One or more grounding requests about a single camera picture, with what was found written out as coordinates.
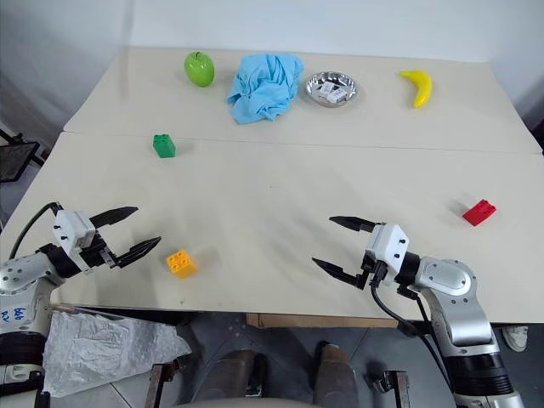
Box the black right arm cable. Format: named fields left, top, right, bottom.
left=370, top=261, right=455, bottom=400

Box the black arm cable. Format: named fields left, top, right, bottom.
left=8, top=202, right=64, bottom=261
left=370, top=261, right=455, bottom=400

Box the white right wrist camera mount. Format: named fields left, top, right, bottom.
left=364, top=222, right=411, bottom=286

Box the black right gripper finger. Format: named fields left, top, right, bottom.
left=329, top=215, right=386, bottom=234
left=311, top=257, right=361, bottom=286

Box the red toy brick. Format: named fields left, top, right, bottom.
left=462, top=198, right=498, bottom=227

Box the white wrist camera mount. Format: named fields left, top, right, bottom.
left=364, top=222, right=411, bottom=286
left=53, top=209, right=96, bottom=275

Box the yellow toy brick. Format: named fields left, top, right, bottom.
left=165, top=248, right=198, bottom=280

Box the green toy brick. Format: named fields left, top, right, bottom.
left=152, top=133, right=178, bottom=159

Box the rusty metal frame leg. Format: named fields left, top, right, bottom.
left=367, top=368, right=410, bottom=408
left=146, top=359, right=182, bottom=408

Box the white sneaker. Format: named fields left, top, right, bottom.
left=502, top=325, right=530, bottom=353

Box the black metal rack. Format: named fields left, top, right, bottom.
left=0, top=127, right=48, bottom=186

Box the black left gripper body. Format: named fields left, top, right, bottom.
left=78, top=228, right=119, bottom=269

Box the green apple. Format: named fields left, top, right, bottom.
left=183, top=51, right=215, bottom=88

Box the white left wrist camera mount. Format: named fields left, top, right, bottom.
left=53, top=209, right=96, bottom=275

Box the crumpled white plastic sheet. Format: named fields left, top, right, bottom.
left=42, top=309, right=192, bottom=399

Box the yellow banana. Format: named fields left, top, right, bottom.
left=399, top=69, right=434, bottom=109

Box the light blue cloth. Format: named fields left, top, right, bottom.
left=225, top=53, right=305, bottom=125

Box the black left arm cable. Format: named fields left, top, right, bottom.
left=8, top=202, right=64, bottom=261

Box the silver metal bowl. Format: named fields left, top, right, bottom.
left=304, top=71, right=359, bottom=109

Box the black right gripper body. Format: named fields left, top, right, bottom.
left=355, top=257, right=387, bottom=290

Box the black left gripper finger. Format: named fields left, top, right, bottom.
left=114, top=236, right=162, bottom=269
left=88, top=207, right=139, bottom=230

